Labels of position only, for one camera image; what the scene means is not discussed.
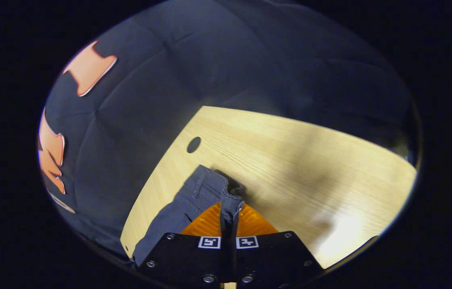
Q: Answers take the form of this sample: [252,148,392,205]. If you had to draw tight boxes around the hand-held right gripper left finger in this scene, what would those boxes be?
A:
[137,202,228,286]

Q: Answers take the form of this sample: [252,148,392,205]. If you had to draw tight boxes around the dark grey jeans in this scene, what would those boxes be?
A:
[132,165,246,281]

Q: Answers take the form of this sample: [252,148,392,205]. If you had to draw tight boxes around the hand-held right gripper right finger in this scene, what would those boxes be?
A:
[232,204,325,287]

